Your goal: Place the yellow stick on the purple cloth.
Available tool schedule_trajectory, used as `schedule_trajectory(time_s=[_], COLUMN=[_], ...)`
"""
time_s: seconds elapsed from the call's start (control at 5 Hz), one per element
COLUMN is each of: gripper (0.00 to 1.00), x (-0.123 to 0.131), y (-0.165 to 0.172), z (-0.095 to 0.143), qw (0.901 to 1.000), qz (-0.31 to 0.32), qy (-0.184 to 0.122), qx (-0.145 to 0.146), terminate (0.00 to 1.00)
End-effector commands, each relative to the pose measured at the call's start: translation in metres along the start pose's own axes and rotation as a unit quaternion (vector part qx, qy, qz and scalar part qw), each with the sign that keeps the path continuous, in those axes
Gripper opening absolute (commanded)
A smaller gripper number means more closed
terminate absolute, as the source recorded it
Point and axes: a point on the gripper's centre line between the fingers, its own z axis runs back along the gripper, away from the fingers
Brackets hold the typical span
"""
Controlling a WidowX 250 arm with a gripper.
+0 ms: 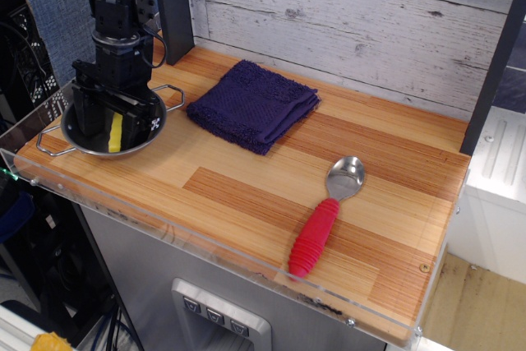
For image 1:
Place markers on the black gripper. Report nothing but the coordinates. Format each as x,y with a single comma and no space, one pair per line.
121,71

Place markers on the dark grey left post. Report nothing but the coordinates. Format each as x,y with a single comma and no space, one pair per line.
175,19

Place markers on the clear acrylic table guard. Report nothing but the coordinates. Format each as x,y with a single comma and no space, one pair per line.
242,211

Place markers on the dark grey post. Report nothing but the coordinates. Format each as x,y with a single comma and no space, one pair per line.
175,19
504,48

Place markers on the grey cabinet with button panel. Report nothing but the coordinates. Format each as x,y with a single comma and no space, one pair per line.
143,269

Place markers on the yellow object at bottom edge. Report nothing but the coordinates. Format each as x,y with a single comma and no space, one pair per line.
50,342

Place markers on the black crate with cables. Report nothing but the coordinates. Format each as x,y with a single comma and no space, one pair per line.
27,78

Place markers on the yellow ridged stick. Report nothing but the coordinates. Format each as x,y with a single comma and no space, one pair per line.
115,134

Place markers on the steel bowl with wire handles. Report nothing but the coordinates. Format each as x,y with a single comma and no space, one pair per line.
170,98

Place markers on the white ribbed box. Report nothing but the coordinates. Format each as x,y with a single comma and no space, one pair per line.
487,228

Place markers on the spoon with red ribbed handle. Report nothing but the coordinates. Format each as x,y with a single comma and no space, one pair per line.
344,180

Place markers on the folded purple cloth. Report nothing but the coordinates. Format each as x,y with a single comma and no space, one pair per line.
253,107

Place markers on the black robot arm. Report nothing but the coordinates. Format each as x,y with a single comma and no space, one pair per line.
121,19

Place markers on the dark grey right post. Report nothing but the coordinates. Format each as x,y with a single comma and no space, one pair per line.
504,48

